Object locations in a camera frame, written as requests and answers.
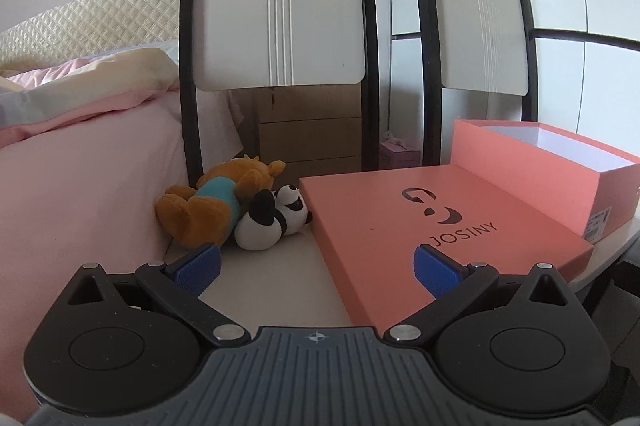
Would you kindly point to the pink shoe box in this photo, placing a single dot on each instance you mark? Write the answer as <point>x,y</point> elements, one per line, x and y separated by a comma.
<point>520,176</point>

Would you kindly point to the small pink gift box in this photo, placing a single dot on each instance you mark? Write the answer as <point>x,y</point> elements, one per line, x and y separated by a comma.
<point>400,153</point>

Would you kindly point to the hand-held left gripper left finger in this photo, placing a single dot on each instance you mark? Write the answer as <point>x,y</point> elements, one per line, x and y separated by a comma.
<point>197,267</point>

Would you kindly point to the panda plush toy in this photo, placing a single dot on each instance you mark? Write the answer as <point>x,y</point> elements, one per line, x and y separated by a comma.
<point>265,226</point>

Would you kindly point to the pink shoe box lid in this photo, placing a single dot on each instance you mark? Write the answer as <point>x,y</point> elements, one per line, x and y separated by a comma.
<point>400,226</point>

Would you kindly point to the pink and cream duvet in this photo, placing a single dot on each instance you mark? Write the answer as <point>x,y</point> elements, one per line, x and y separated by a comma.
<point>85,88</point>

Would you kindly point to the brown bear plush toy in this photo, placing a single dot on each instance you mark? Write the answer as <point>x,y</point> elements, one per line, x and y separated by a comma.
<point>205,211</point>

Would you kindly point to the cream chair with black frame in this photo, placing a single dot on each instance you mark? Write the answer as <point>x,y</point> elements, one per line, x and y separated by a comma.
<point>487,36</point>
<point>280,11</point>

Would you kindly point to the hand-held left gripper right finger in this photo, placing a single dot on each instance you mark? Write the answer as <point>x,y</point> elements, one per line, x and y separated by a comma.
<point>435,267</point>

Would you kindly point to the cream quilted headboard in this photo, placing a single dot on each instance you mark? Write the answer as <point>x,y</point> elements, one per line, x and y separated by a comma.
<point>95,18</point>

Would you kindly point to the wooden drawer cabinet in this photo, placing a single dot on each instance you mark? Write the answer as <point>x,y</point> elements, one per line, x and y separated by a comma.
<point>310,133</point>

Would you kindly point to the bed with pink sheet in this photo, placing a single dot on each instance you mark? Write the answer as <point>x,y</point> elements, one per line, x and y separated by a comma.
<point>85,206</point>

